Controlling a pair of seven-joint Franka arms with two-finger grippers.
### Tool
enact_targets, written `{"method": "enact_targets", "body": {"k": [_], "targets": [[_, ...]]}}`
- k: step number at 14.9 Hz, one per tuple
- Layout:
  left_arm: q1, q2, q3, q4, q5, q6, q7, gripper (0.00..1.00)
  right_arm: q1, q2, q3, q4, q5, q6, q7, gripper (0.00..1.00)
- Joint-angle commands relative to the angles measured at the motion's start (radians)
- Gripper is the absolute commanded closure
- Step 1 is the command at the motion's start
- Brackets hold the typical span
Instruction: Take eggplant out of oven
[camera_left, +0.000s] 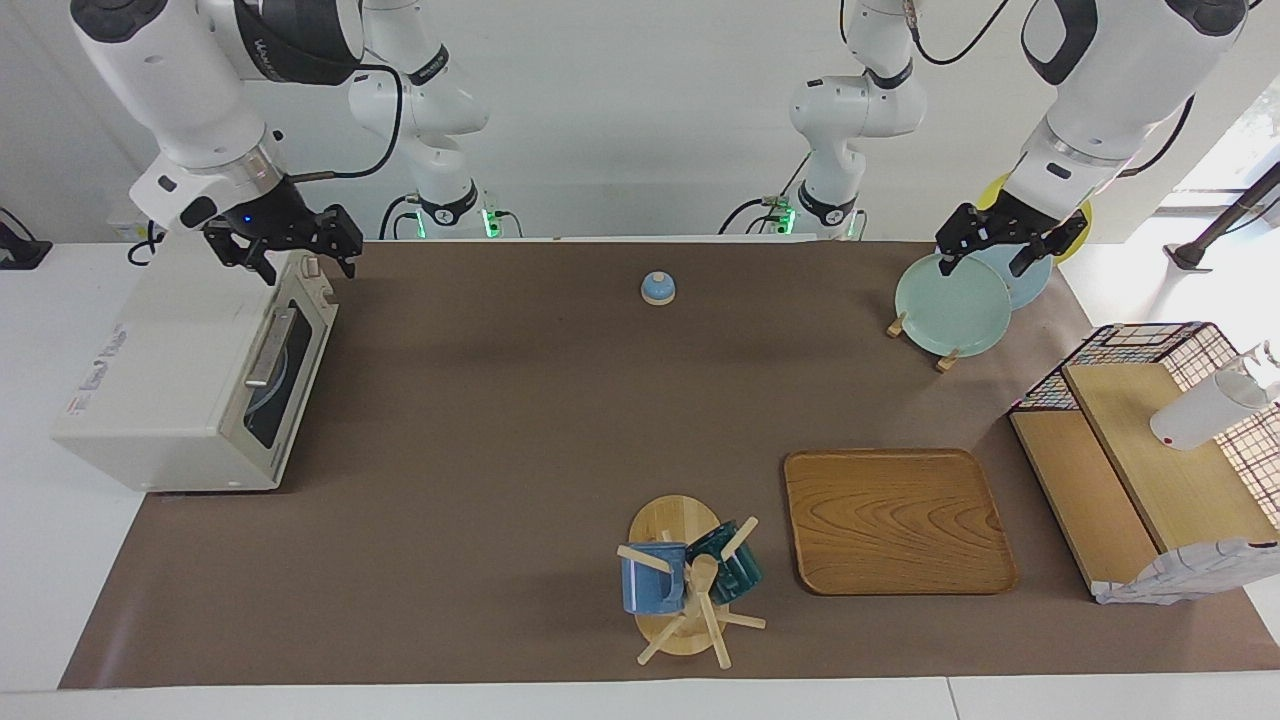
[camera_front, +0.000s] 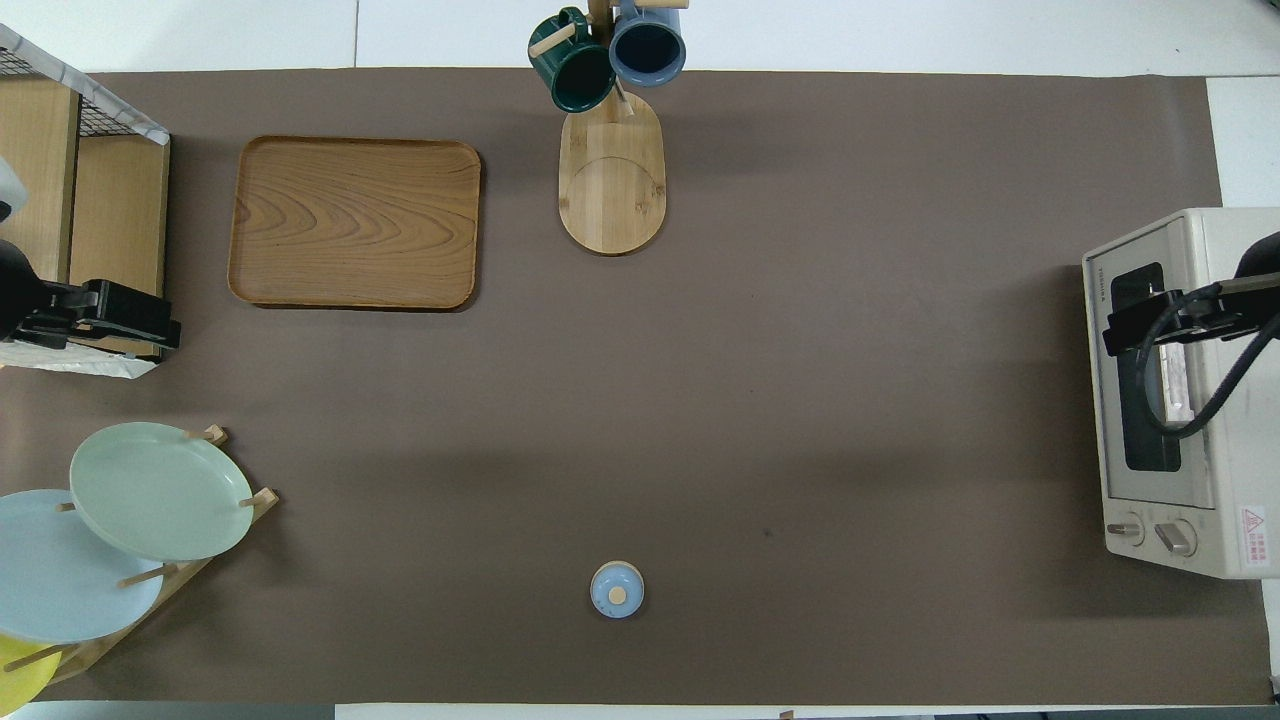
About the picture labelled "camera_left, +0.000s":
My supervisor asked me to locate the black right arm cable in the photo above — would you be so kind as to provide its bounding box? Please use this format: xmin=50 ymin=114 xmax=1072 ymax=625
xmin=290 ymin=65 xmax=404 ymax=183

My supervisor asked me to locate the wooden plate rack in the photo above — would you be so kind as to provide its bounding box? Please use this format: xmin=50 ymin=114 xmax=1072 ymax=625
xmin=886 ymin=312 xmax=961 ymax=373

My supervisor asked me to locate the yellow plate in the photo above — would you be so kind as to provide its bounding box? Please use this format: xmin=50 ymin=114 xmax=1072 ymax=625
xmin=975 ymin=172 xmax=1094 ymax=266

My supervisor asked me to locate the white spray bottle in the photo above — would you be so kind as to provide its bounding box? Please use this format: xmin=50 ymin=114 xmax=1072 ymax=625
xmin=1150 ymin=342 xmax=1280 ymax=451

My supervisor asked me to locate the cream toaster oven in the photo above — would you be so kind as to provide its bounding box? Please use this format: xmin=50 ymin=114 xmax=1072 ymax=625
xmin=52 ymin=232 xmax=339 ymax=493

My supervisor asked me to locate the wooden shelf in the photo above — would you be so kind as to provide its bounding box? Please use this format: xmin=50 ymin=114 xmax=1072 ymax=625
xmin=1010 ymin=362 xmax=1280 ymax=601

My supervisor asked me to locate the pale green plate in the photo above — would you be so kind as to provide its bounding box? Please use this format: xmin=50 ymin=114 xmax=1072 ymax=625
xmin=894 ymin=252 xmax=1013 ymax=358

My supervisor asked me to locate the dark green mug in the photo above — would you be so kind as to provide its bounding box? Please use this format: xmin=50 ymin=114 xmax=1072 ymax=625
xmin=686 ymin=520 xmax=764 ymax=605

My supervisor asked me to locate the white patterned cloth liner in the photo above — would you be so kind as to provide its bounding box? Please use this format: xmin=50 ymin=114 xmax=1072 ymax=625
xmin=1095 ymin=538 xmax=1280 ymax=606

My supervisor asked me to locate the blue mug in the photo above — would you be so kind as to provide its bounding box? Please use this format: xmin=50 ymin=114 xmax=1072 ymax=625
xmin=620 ymin=541 xmax=689 ymax=615

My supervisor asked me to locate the wooden serving tray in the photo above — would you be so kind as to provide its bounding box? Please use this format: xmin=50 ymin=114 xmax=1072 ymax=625
xmin=783 ymin=449 xmax=1019 ymax=597

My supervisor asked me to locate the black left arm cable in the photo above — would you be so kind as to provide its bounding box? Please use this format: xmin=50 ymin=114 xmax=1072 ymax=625
xmin=905 ymin=0 xmax=1198 ymax=179

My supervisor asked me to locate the black pole stand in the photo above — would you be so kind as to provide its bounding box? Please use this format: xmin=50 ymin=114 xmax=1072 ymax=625
xmin=1165 ymin=160 xmax=1280 ymax=271

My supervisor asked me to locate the light blue plate in rack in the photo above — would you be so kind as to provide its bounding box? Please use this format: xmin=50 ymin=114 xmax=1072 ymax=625
xmin=965 ymin=245 xmax=1054 ymax=311

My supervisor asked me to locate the black clamp mount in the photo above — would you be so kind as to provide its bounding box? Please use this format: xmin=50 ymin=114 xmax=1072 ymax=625
xmin=0 ymin=208 xmax=53 ymax=271

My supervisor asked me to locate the wooden mug tree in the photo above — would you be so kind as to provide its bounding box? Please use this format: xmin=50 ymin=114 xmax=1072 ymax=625
xmin=615 ymin=495 xmax=768 ymax=669

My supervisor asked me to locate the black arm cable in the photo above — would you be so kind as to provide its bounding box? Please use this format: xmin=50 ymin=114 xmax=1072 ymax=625
xmin=905 ymin=0 xmax=1198 ymax=179
xmin=290 ymin=65 xmax=404 ymax=183

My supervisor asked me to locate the black base cable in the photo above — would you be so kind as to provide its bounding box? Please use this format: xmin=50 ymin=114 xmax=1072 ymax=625
xmin=720 ymin=150 xmax=813 ymax=236
xmin=378 ymin=192 xmax=426 ymax=241

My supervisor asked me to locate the brown table mat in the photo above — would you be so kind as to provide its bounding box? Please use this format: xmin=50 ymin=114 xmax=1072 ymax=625
xmin=58 ymin=240 xmax=1280 ymax=691

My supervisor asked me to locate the black wire basket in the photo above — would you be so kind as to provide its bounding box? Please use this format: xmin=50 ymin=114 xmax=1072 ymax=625
xmin=1008 ymin=322 xmax=1280 ymax=531

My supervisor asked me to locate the glass toaster oven door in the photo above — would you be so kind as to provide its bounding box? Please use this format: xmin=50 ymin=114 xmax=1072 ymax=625
xmin=222 ymin=288 xmax=339 ymax=483

